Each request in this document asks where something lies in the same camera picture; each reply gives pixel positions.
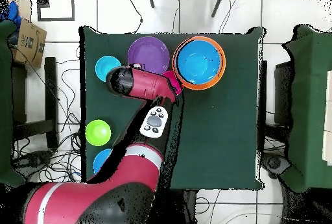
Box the large purple bowl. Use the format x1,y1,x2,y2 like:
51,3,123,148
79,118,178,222
127,36,171,76

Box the large orange bowl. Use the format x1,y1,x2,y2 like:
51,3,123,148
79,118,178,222
171,36,227,92

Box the small light blue bowl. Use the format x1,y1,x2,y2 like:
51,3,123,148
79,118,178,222
95,55,122,82

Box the small red bowl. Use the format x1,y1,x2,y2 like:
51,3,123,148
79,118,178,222
162,69,185,97

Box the small green bowl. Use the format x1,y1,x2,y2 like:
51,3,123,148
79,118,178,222
84,119,112,147

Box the dark green tablecloth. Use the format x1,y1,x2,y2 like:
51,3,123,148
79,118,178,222
78,25,266,192

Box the cardboard box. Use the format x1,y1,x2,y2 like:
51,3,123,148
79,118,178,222
11,17,48,69

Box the blue cloth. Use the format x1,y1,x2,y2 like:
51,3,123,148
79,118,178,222
0,0,22,29

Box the green covered side table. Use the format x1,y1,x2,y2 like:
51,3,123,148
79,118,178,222
0,19,27,188
281,25,332,193

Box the black stand base with knob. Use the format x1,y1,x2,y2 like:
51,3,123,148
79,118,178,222
12,149,54,175

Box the dark gray stand base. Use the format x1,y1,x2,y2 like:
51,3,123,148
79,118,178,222
260,151,292,179

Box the black floor cable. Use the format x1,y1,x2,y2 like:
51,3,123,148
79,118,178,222
126,0,144,34

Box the black bench frame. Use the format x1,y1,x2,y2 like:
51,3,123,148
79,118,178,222
11,56,60,150

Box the tangled floor cables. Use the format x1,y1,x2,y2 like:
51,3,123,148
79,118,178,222
12,52,86,183

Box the black square floor frame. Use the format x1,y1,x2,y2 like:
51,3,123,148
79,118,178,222
36,0,75,22

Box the black side frame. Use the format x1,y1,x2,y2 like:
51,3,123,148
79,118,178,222
274,61,295,126

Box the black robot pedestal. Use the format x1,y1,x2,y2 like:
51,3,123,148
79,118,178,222
181,190,199,224

